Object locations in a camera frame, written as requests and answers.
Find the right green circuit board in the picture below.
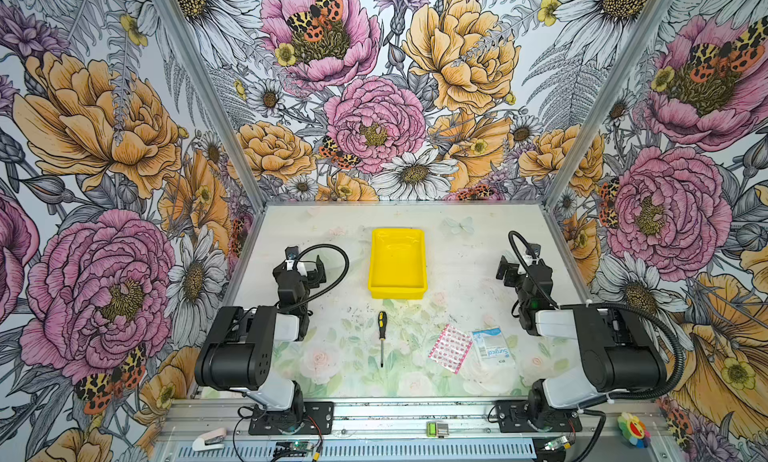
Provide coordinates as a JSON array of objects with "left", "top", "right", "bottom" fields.
[{"left": 543, "top": 435, "right": 571, "bottom": 451}]

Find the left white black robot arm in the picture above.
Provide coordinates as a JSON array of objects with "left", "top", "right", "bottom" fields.
[{"left": 194, "top": 246, "right": 334, "bottom": 436}]

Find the left black corrugated cable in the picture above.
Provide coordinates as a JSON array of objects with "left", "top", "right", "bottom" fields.
[{"left": 279, "top": 243, "right": 350, "bottom": 314}]

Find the clear blue labelled packet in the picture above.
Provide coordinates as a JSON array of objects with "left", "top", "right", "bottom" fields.
[{"left": 471, "top": 327, "right": 515, "bottom": 368}]

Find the white stapler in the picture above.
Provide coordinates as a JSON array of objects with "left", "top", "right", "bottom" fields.
[{"left": 192, "top": 427, "right": 227, "bottom": 452}]

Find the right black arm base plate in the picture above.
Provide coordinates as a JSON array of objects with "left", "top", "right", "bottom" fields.
[{"left": 494, "top": 400, "right": 583, "bottom": 434}]

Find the aluminium front rail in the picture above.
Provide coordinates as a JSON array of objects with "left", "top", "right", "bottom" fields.
[{"left": 152, "top": 397, "right": 685, "bottom": 461}]

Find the left green circuit board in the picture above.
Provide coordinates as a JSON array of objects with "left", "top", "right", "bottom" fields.
[{"left": 272, "top": 441, "right": 315, "bottom": 460}]

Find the black corrugated cable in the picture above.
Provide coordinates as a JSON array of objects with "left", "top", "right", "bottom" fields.
[
  {"left": 508, "top": 230, "right": 686, "bottom": 401},
  {"left": 279, "top": 243, "right": 350, "bottom": 314}
]

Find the yellow plastic bin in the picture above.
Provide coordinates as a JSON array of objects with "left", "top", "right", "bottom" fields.
[{"left": 368, "top": 228, "right": 428, "bottom": 300}]

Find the right black corrugated cable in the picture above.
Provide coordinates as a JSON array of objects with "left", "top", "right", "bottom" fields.
[{"left": 508, "top": 230, "right": 686, "bottom": 401}]

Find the green circuit board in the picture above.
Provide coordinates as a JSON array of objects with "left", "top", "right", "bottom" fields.
[
  {"left": 543, "top": 435, "right": 571, "bottom": 451},
  {"left": 272, "top": 441, "right": 315, "bottom": 460}
]

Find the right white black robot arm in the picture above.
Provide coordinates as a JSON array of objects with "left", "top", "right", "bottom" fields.
[{"left": 494, "top": 245, "right": 674, "bottom": 432}]

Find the colourful flower toy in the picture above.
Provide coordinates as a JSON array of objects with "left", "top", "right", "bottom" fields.
[{"left": 617, "top": 412, "right": 651, "bottom": 448}]

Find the black yellow handled screwdriver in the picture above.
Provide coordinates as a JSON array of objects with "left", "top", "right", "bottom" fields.
[{"left": 378, "top": 311, "right": 388, "bottom": 368}]

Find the small green display module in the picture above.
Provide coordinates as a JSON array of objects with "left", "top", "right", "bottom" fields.
[{"left": 426, "top": 421, "right": 450, "bottom": 439}]

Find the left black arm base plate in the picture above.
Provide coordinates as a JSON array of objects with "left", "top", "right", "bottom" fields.
[{"left": 248, "top": 402, "right": 335, "bottom": 436}]

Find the pink patterned sticker sheet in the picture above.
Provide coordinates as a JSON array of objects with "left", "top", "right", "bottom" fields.
[{"left": 428, "top": 324, "right": 473, "bottom": 374}]

